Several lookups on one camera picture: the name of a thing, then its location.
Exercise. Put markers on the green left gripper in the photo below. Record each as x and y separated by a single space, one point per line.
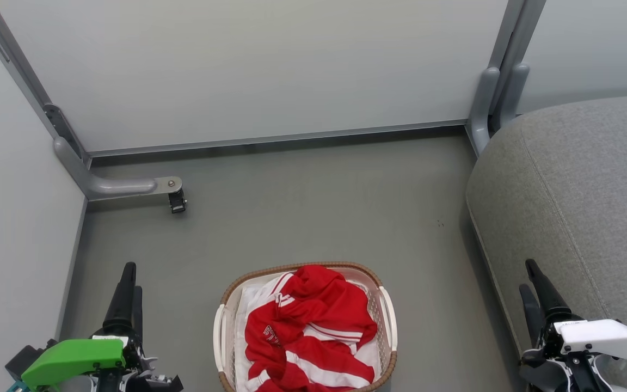
71 356

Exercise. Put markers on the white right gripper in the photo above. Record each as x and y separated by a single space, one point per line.
602 337

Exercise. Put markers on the red white-striped jacket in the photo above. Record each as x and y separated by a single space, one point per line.
313 321

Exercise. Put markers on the grey fabric sofa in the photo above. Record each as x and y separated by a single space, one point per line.
580 190

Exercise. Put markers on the white laundry basket brown rim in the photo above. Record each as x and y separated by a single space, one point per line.
221 332

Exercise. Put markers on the black caster wheel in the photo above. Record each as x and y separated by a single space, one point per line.
177 202

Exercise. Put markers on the long grey partition foot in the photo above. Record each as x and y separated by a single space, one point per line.
112 186

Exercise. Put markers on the white garment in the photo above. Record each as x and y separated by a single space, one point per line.
253 305

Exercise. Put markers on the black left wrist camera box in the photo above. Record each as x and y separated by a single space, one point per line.
22 356

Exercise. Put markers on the grey partition bottom rail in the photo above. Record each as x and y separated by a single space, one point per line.
275 139

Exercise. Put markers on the grey partition double post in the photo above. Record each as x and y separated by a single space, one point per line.
515 38

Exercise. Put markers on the grey partition corner post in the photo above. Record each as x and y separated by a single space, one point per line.
14 65

